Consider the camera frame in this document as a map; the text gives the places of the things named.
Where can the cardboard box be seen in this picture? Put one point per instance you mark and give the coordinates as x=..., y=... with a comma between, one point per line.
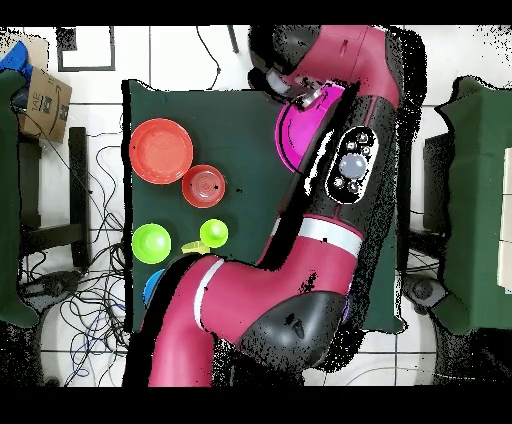
x=46, y=104

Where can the lime green cup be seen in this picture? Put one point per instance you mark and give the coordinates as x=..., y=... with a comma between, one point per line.
x=213, y=233

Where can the small green bowl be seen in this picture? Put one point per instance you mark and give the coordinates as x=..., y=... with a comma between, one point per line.
x=151, y=243

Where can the dark green tablecloth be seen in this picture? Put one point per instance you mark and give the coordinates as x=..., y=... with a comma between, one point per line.
x=240, y=140

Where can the white box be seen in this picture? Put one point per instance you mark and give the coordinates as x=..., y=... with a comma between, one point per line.
x=506, y=220

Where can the yellow cup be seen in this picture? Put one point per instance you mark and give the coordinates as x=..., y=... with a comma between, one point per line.
x=194, y=248

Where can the large magenta bowl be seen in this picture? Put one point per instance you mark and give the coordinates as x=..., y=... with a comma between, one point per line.
x=304, y=132

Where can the black tripod leg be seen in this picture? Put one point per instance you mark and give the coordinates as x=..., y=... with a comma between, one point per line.
x=233, y=40

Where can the blue object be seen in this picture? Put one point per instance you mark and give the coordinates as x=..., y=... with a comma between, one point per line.
x=16, y=60

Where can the blue bowl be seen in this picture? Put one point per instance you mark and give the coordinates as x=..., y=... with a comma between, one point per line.
x=151, y=286

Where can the small orange bowl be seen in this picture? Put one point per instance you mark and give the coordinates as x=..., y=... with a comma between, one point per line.
x=203, y=186

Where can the green cloth side table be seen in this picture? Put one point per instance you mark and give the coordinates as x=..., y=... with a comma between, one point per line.
x=476, y=200
x=8, y=200

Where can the dark grey pedestal leg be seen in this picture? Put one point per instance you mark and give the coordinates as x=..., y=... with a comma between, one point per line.
x=424, y=288
x=52, y=282

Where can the black chair frame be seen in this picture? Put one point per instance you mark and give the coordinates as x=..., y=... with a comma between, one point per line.
x=78, y=180

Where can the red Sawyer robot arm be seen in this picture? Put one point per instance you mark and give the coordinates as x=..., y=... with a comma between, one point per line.
x=248, y=296

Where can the black square floor frame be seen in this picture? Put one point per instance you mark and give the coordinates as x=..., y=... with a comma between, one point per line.
x=86, y=68

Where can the large orange bowl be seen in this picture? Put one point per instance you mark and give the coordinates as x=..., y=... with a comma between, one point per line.
x=161, y=151

